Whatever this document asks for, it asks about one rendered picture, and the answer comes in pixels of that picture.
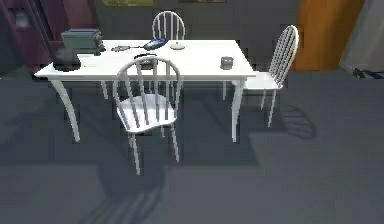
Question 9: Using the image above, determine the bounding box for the grey-green toaster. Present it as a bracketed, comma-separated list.
[60, 28, 106, 54]

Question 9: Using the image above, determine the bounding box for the dark fork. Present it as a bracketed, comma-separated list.
[110, 45, 141, 53]

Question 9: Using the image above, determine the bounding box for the white spindle-back chair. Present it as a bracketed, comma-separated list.
[152, 10, 186, 41]
[112, 55, 183, 176]
[242, 24, 300, 129]

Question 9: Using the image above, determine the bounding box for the grey mug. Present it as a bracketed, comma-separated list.
[220, 56, 235, 71]

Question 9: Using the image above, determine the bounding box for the blue spatula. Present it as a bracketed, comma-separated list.
[142, 37, 169, 51]

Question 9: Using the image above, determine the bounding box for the orange wooden door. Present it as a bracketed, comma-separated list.
[290, 0, 366, 72]

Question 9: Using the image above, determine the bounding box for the white dining table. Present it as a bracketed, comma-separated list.
[34, 39, 257, 144]

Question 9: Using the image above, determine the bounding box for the grey curtain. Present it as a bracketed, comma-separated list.
[338, 0, 384, 79]

